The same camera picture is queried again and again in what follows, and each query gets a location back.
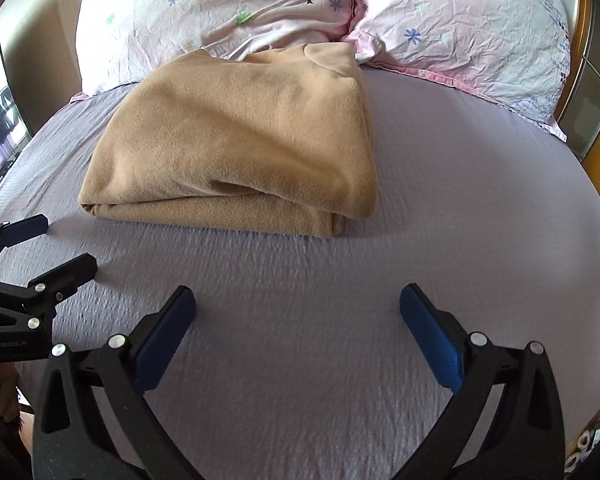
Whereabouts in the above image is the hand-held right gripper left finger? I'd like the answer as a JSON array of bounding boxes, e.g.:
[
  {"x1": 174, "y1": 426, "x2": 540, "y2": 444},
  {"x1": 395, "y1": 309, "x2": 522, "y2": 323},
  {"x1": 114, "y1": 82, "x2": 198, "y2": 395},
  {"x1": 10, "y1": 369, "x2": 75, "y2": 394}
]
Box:
[{"x1": 30, "y1": 286, "x2": 202, "y2": 480}]

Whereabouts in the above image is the bed with lavender sheet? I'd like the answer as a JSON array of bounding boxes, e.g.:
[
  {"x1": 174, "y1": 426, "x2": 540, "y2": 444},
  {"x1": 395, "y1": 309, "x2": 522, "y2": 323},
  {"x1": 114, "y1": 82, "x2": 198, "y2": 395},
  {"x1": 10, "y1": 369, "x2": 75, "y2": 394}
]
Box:
[{"x1": 0, "y1": 66, "x2": 600, "y2": 480}]

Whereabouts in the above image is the pink floral pillow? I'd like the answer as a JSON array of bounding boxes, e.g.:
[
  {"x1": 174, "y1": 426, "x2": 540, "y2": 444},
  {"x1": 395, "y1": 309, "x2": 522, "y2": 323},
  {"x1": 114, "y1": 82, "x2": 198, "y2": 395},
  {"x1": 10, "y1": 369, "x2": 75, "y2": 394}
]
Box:
[{"x1": 347, "y1": 0, "x2": 574, "y2": 142}]

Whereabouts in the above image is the tree print floral pillow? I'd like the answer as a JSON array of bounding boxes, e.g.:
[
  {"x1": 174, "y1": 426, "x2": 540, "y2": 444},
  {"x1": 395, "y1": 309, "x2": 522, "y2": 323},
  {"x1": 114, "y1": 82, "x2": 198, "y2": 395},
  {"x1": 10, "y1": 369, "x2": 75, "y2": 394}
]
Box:
[{"x1": 75, "y1": 0, "x2": 382, "y2": 97}]

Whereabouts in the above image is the tan fleece garment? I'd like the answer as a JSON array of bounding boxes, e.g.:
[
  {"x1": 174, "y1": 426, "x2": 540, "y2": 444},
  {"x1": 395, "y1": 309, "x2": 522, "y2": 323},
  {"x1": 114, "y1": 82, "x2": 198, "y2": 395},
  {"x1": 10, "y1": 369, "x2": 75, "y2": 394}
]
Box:
[{"x1": 78, "y1": 42, "x2": 379, "y2": 239}]

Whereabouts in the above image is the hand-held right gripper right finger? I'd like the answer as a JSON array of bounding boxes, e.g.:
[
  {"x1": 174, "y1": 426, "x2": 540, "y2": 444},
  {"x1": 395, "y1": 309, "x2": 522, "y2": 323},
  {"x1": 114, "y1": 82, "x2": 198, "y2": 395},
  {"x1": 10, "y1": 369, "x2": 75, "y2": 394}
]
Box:
[{"x1": 399, "y1": 283, "x2": 567, "y2": 480}]

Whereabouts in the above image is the wooden cabinet with glass doors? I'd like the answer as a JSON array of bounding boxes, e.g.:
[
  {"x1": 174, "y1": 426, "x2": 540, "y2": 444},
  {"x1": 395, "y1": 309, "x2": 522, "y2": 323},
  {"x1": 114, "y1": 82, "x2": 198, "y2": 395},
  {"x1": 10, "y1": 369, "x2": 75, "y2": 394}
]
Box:
[{"x1": 554, "y1": 0, "x2": 600, "y2": 207}]

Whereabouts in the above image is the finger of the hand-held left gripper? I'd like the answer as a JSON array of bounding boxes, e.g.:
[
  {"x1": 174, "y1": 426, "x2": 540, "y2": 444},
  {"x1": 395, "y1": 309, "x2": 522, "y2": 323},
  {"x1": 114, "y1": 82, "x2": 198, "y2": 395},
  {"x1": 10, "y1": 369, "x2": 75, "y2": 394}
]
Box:
[
  {"x1": 0, "y1": 213, "x2": 49, "y2": 261},
  {"x1": 0, "y1": 253, "x2": 99, "y2": 333}
]

